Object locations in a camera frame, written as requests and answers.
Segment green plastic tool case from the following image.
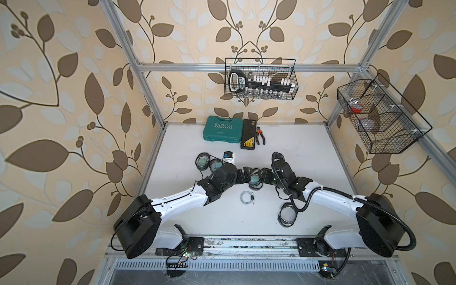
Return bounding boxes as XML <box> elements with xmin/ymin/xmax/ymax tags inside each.
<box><xmin>203</xmin><ymin>116</ymin><xmax>243</xmax><ymax>144</ymax></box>

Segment right wire basket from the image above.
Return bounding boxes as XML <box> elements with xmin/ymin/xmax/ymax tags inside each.
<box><xmin>337</xmin><ymin>73</ymin><xmax>432</xmax><ymax>154</ymax></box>

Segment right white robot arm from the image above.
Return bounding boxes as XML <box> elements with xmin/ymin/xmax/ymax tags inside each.
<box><xmin>257</xmin><ymin>152</ymin><xmax>417</xmax><ymax>257</ymax></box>

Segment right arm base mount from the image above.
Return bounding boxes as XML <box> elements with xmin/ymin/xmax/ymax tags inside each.
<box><xmin>296</xmin><ymin>225</ymin><xmax>347</xmax><ymax>258</ymax></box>

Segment orange black pliers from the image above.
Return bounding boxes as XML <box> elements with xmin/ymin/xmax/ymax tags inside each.
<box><xmin>255</xmin><ymin>127</ymin><xmax>266</xmax><ymax>145</ymax></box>

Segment black yellow-label case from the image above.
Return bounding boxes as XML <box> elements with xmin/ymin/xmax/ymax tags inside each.
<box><xmin>240</xmin><ymin>119</ymin><xmax>257</xmax><ymax>150</ymax></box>

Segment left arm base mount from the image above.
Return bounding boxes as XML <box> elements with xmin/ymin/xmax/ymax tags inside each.
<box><xmin>153</xmin><ymin>224</ymin><xmax>204</xmax><ymax>258</ymax></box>

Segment wire basket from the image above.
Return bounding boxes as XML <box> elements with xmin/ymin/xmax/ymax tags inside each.
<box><xmin>224</xmin><ymin>57</ymin><xmax>299</xmax><ymax>100</ymax></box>
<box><xmin>337</xmin><ymin>73</ymin><xmax>432</xmax><ymax>154</ymax></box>

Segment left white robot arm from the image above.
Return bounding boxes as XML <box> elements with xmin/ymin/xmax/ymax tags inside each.
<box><xmin>113</xmin><ymin>163</ymin><xmax>251</xmax><ymax>259</ymax></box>

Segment back wire basket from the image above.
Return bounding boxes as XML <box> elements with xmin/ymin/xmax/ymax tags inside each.
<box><xmin>224</xmin><ymin>57</ymin><xmax>299</xmax><ymax>100</ymax></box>

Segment aluminium front rail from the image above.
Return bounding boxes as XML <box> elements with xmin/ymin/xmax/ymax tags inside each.
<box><xmin>104</xmin><ymin>234</ymin><xmax>400</xmax><ymax>261</ymax></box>

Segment black socket set holder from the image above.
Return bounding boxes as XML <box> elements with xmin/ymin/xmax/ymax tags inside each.
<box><xmin>225</xmin><ymin>69</ymin><xmax>299</xmax><ymax>94</ymax></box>

